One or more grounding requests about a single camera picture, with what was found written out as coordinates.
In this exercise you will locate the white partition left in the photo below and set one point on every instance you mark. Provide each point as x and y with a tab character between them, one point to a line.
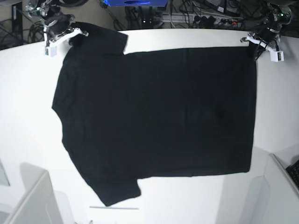
38	205

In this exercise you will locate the blue box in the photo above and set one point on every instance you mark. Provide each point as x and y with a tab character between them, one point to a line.
127	3

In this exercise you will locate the black T-shirt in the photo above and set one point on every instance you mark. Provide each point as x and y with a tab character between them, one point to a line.
169	113

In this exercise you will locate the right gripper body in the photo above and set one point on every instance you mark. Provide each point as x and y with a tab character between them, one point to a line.
55	22

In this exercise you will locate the white partition right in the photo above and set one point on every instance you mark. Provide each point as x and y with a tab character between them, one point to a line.
272	198

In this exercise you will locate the white power strip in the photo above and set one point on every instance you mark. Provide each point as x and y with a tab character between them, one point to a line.
192	18

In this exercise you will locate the black keyboard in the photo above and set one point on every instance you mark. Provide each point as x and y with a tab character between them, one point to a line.
293	172

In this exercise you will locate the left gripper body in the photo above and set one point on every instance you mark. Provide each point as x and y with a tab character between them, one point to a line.
276	19

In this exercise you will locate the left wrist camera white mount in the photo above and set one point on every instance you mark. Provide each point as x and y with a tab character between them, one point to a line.
272	46

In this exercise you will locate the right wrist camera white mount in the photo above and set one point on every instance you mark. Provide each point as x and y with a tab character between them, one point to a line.
52	40

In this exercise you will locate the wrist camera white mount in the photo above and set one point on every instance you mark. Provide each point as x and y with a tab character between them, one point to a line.
52	40
272	46

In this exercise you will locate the white partition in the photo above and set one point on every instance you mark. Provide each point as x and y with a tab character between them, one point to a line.
38	205
272	198

